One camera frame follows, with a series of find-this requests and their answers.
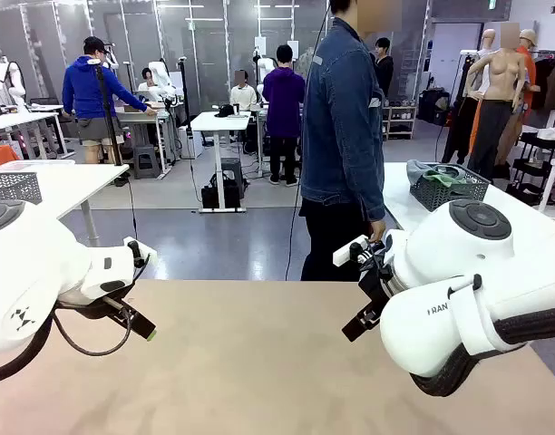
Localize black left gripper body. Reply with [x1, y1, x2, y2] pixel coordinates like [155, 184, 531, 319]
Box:
[54, 296, 124, 320]

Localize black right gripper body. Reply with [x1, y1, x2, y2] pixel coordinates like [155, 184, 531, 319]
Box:
[357, 253, 394, 325]

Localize grey plastic lattice basket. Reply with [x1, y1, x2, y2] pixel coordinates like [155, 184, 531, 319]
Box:
[409, 162, 492, 213]
[0, 171, 43, 205]

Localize blue-grey towel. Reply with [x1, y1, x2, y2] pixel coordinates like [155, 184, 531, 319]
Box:
[406, 159, 437, 186]

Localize person's right forearm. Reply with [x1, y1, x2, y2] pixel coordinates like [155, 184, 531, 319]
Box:
[345, 135, 386, 223]

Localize person in denim jacket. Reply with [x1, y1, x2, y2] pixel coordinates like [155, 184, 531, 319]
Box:
[299, 0, 404, 282]

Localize black bag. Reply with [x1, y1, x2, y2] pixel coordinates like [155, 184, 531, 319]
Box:
[200, 173, 241, 210]

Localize black braided right arm sleeve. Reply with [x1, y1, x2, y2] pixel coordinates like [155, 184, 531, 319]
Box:
[408, 305, 555, 398]

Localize grey step stool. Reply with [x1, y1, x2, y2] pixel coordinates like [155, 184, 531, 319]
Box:
[132, 144, 161, 180]

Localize wooden shoe shelf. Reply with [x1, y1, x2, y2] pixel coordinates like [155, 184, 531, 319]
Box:
[380, 104, 418, 140]

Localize black luggage pile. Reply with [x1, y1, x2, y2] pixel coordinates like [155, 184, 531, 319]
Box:
[417, 88, 451, 126]

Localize black utility cart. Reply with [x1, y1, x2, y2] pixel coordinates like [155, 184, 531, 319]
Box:
[508, 130, 555, 196]

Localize black tripod pole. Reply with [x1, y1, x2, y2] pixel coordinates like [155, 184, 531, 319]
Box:
[93, 61, 141, 188]

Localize white work table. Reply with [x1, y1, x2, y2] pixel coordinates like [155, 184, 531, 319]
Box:
[115, 106, 173, 179]
[0, 111, 75, 160]

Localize person in purple hoodie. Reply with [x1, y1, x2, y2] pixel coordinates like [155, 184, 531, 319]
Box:
[262, 43, 307, 187]

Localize person in black jacket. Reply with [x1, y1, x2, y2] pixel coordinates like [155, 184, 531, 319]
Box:
[374, 37, 395, 99]

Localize white standing desk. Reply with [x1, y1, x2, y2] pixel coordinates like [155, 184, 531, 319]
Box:
[190, 111, 252, 214]

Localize person in blue hoodie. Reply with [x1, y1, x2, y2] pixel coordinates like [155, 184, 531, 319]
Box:
[62, 35, 157, 165]

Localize seated person in white top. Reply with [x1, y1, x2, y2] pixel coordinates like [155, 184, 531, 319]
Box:
[229, 68, 259, 112]

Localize black stand pole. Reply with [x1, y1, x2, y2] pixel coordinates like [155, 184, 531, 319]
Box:
[177, 56, 195, 160]

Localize nude mannequin with grey trousers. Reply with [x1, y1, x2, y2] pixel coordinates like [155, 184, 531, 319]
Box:
[466, 22, 532, 180]

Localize dark garments on clothes rack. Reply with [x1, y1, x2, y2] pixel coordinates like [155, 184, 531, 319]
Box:
[530, 56, 555, 112]

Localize white mannequin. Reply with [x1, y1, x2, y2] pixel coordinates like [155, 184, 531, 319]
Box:
[479, 28, 499, 99]

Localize mannequin with beige hat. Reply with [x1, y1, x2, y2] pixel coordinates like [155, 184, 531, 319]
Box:
[512, 28, 540, 137]

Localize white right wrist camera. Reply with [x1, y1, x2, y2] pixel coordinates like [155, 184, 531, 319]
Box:
[332, 234, 369, 267]

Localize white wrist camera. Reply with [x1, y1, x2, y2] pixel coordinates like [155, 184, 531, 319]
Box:
[122, 236, 159, 267]
[332, 234, 369, 267]

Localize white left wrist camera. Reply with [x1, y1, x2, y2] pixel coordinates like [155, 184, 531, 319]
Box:
[122, 236, 159, 267]

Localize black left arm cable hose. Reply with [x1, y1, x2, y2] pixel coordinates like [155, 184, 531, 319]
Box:
[0, 296, 134, 386]

